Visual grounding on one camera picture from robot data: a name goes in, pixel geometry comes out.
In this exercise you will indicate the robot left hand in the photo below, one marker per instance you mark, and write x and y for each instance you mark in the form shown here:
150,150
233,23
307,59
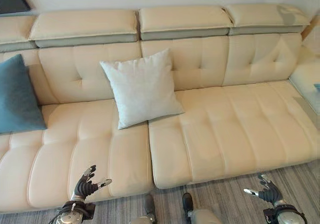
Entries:
85,187

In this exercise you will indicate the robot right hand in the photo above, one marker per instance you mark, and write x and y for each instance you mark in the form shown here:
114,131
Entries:
270,194

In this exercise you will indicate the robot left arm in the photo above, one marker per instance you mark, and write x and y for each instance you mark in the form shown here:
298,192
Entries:
71,212

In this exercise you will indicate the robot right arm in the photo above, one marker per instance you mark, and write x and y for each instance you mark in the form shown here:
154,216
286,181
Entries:
285,212

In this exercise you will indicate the cream leather sofa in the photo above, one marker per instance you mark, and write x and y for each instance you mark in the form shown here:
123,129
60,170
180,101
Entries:
220,123

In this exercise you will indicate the wide cream sofa headrest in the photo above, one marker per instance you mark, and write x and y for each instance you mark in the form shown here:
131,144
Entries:
85,24
262,16
182,19

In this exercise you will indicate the narrow cream sofa headrest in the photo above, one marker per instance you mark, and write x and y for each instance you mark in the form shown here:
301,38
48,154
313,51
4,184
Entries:
12,32

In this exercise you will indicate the robot left leg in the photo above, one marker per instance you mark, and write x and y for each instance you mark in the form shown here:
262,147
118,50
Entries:
147,209

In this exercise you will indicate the robot leg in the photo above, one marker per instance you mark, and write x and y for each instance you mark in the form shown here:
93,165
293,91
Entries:
197,214
147,209

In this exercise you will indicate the robot right leg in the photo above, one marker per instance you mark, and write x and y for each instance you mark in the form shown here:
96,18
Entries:
197,214

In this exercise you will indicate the large teal cushion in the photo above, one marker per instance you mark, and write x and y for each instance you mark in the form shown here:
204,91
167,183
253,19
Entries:
15,98

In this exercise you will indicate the white square cushion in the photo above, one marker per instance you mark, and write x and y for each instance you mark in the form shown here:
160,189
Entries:
142,88

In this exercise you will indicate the light wooden wall trim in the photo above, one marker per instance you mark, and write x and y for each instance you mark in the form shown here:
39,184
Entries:
308,29

